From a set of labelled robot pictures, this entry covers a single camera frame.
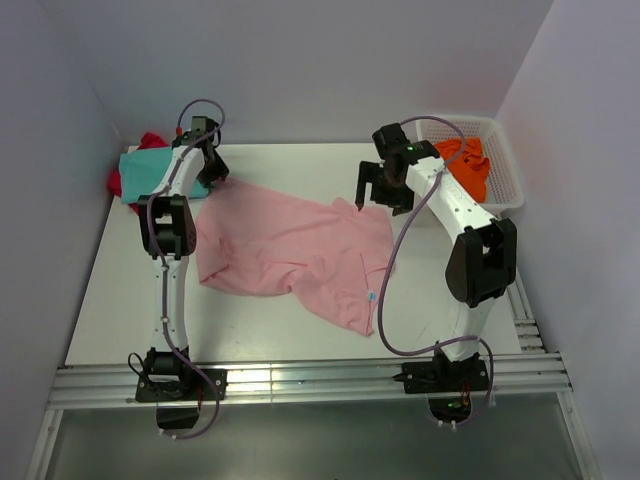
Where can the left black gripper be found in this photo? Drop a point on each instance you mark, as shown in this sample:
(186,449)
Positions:
(221,172)

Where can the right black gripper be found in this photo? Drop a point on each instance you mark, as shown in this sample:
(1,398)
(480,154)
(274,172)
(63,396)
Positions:
(403,201)

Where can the pink t-shirt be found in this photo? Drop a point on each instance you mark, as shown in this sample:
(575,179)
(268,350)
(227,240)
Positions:
(254,241)

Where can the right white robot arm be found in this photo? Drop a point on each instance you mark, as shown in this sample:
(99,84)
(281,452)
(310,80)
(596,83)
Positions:
(481,265)

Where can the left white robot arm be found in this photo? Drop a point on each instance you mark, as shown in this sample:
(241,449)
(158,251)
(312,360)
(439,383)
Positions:
(169,237)

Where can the red folded t-shirt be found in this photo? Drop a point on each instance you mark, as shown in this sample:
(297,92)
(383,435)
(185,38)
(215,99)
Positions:
(150,141)

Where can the teal folded t-shirt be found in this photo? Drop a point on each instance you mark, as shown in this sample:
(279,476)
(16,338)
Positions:
(178,184)

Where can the orange t-shirt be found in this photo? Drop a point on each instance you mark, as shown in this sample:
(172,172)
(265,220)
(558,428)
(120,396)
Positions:
(472,169)

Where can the white plastic basket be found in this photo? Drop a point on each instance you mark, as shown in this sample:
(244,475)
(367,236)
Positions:
(504,191)

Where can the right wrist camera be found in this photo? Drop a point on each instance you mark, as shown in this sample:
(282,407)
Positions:
(388,138)

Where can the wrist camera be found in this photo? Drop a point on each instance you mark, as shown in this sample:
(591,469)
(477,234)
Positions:
(388,138)
(202,125)

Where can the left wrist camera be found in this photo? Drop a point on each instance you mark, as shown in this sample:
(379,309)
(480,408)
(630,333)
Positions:
(202,125)

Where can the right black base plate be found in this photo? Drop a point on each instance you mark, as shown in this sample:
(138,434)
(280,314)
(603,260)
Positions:
(440,375)

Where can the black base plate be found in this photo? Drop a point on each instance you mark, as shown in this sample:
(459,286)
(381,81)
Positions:
(152,391)
(440,375)

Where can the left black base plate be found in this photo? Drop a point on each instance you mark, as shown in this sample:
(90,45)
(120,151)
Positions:
(152,391)

